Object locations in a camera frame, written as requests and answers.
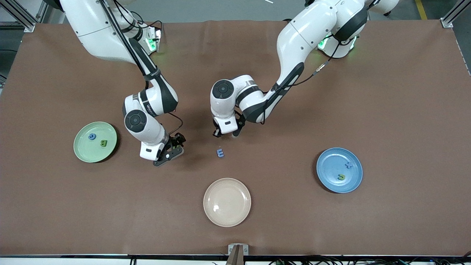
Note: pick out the green letter B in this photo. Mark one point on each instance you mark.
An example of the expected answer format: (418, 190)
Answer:
(104, 143)

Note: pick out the white table edge rail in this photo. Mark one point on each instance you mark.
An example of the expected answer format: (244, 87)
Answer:
(73, 261)

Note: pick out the dark blue letter t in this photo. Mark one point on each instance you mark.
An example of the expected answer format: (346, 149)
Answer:
(348, 165)

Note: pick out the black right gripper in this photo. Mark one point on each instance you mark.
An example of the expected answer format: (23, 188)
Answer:
(177, 141)

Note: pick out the aluminium frame post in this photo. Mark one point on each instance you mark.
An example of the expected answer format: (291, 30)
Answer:
(454, 13)
(22, 18)

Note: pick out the metal table edge bracket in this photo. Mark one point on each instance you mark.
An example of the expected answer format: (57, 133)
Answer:
(245, 249)

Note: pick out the brown table cover sheet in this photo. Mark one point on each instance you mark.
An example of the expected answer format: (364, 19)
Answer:
(257, 55)

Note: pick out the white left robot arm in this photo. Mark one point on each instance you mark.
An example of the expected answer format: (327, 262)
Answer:
(301, 40)

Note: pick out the blue round plate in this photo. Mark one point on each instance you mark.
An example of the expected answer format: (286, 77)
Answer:
(331, 173)

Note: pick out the green round plate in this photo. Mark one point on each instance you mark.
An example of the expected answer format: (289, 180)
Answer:
(88, 151)

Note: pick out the blue letter C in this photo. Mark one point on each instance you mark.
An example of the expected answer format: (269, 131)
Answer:
(92, 137)

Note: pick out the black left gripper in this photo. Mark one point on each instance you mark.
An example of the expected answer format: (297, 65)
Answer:
(240, 124)

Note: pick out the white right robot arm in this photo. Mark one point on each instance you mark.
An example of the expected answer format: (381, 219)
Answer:
(99, 33)

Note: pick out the green letter s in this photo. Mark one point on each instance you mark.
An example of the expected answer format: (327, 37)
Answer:
(341, 177)

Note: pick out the light blue letter m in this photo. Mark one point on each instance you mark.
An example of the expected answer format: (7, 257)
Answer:
(220, 152)

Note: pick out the beige round plate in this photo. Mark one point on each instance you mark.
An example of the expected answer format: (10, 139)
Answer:
(227, 202)

